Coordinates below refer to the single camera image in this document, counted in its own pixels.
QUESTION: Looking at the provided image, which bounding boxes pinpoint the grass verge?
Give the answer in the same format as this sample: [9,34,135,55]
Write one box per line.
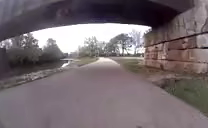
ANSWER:
[110,56,208,122]

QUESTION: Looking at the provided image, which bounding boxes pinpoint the canal water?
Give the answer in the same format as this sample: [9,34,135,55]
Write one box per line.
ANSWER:
[0,58,76,83]

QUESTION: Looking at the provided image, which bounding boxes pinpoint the stone canal edge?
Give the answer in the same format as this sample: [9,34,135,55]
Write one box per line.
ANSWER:
[0,61,80,93]

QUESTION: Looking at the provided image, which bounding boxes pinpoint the row of trees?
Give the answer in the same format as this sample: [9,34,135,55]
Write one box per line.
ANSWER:
[77,29,150,58]

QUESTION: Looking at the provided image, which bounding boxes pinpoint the stone arch bridge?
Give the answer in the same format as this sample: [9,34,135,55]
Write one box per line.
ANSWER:
[0,0,208,75]

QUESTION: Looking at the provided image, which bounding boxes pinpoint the bushes along water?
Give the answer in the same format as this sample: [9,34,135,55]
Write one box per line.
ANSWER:
[0,33,66,67]

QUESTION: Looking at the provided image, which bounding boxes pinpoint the grey paved path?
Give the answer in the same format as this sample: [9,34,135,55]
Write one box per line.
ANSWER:
[0,57,208,128]

